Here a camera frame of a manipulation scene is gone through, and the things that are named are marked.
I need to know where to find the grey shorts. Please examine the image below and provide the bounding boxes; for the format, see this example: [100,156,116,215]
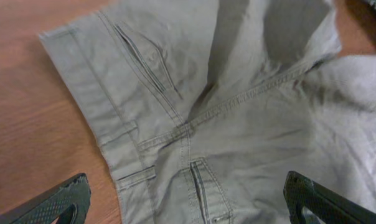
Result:
[40,0,376,223]

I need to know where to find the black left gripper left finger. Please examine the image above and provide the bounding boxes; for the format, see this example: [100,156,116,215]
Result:
[0,173,91,224]

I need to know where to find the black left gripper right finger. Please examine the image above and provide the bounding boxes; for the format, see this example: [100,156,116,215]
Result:
[283,171,376,224]

